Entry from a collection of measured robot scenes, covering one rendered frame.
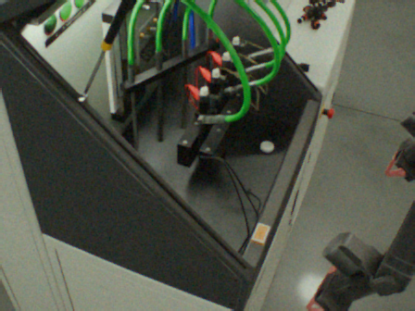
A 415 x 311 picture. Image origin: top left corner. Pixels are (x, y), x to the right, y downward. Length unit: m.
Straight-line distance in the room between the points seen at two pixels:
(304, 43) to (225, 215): 0.67
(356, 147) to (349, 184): 0.27
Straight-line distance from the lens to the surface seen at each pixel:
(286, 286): 2.35
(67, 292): 1.75
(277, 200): 1.37
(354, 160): 2.88
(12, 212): 1.53
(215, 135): 1.46
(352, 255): 0.99
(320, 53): 1.81
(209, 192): 1.52
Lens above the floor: 2.00
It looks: 43 degrees down
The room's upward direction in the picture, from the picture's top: 2 degrees counter-clockwise
